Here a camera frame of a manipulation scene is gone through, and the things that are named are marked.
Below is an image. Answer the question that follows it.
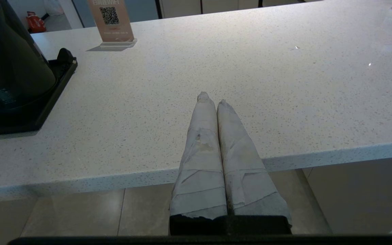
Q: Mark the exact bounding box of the black power plug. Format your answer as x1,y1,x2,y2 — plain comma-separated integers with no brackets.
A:
57,48,77,67

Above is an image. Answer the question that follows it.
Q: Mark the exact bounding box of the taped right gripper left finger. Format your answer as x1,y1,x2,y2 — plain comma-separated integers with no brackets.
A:
169,91,228,218

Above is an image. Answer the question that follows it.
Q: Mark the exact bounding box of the acrylic QR code sign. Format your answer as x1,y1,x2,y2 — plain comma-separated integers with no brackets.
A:
87,0,137,48

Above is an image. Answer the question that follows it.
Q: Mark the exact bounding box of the black rectangular serving tray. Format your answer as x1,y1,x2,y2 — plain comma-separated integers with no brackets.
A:
0,48,78,137

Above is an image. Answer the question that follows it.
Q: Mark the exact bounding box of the black electric kettle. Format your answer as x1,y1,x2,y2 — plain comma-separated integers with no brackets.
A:
0,0,57,110

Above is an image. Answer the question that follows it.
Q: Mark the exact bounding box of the red bag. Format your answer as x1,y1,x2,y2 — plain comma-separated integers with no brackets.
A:
26,11,47,33

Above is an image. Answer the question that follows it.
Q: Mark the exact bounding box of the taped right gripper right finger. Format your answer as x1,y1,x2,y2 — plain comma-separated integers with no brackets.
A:
216,99,292,218

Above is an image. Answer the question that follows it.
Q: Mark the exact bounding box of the white plastic bag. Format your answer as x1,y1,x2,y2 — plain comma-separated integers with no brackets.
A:
43,0,65,16

